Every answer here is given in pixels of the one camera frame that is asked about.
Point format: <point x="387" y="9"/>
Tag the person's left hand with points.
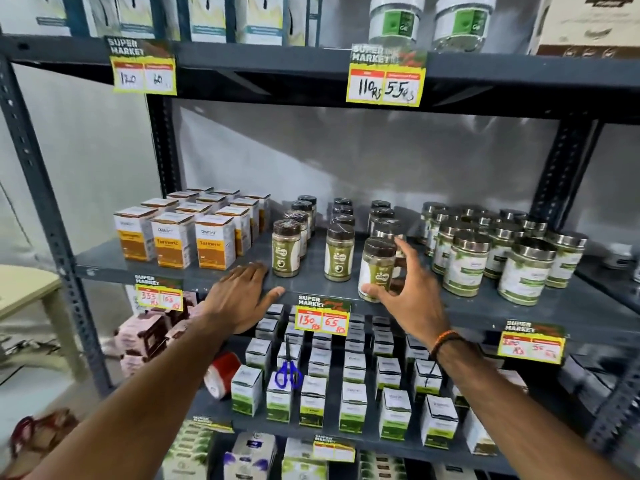
<point x="239" y="299"/>

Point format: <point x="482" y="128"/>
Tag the person's right hand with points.
<point x="417" y="307"/>

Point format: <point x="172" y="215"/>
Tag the person's left thumb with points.
<point x="271" y="299"/>

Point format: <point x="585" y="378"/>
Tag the person's right thumb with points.
<point x="378" y="289"/>

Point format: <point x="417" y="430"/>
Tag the single green powder jar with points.
<point x="375" y="267"/>

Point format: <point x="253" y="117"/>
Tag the person's left forearm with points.
<point x="145" y="409"/>

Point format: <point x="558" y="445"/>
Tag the person's right forearm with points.
<point x="515" y="414"/>

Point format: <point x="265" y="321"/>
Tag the group of brown-lid spice jars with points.
<point x="339" y="254"/>

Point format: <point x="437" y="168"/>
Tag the yellow red price tag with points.
<point x="531" y="344"/>
<point x="385" y="79"/>
<point x="334" y="449"/>
<point x="322" y="317"/>
<point x="212" y="424"/>
<point x="144" y="69"/>
<point x="159" y="294"/>

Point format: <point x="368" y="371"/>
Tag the red and white tape roll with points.
<point x="221" y="375"/>

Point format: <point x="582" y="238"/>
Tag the group of small white-green boxes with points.
<point x="352" y="394"/>

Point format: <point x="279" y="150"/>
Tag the group of orange white boxes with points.
<point x="172" y="242"/>

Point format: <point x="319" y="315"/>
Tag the pile of pink boxes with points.
<point x="142" y="334"/>

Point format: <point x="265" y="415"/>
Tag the group of steel-lid jars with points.
<point x="525" y="274"/>

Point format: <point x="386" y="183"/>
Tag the white box blue purple print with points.
<point x="250" y="457"/>

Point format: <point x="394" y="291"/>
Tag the white green carton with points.
<point x="304" y="464"/>

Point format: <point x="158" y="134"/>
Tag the stack of green striped boxes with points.
<point x="189" y="452"/>

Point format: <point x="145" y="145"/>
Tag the stack of green white packets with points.
<point x="382" y="467"/>

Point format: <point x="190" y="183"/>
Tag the grey metal shelf rack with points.
<point x="615" y="409"/>
<point x="310" y="74"/>

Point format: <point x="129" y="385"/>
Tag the dark packets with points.
<point x="592" y="379"/>

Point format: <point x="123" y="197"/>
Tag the beige plastic stool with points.
<point x="30" y="289"/>

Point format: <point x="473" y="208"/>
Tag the small white jar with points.
<point x="617" y="255"/>

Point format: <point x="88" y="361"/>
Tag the red brown sandal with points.
<point x="42" y="434"/>

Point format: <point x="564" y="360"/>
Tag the clear jar green label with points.
<point x="462" y="22"/>
<point x="396" y="19"/>

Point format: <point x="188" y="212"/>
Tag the row of white yellow boxes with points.
<point x="207" y="17"/>

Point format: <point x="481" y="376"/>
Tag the beige cardboard box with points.
<point x="585" y="24"/>

